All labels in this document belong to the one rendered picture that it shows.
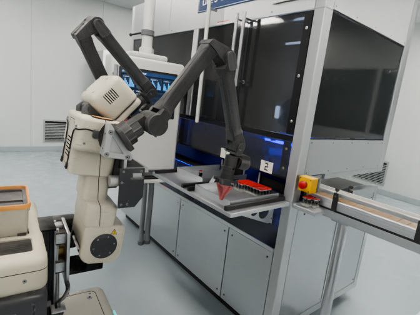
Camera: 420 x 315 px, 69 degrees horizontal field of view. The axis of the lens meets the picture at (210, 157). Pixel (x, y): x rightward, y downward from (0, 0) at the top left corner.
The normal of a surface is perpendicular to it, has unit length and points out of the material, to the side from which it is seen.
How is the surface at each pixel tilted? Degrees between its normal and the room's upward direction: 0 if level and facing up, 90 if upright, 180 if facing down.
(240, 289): 90
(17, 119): 90
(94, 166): 90
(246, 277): 90
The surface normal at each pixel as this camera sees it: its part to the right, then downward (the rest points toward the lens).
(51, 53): 0.62, 0.22
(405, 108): -0.78, 0.03
